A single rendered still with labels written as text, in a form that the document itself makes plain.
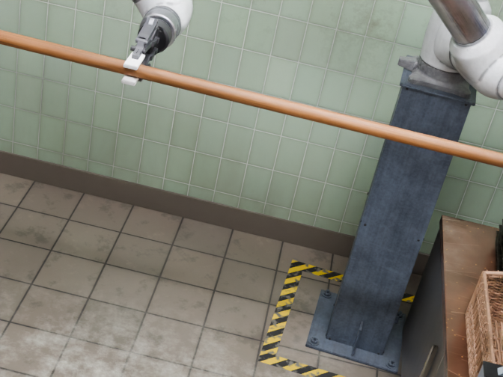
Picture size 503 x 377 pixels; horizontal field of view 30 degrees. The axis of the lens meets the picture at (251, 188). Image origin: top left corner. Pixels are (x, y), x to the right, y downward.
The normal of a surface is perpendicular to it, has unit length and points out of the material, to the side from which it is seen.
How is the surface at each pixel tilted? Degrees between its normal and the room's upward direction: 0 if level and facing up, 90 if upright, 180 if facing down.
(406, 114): 90
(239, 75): 90
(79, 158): 90
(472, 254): 0
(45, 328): 0
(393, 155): 90
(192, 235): 0
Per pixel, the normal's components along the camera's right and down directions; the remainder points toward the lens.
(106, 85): -0.15, 0.52
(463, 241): 0.18, -0.82
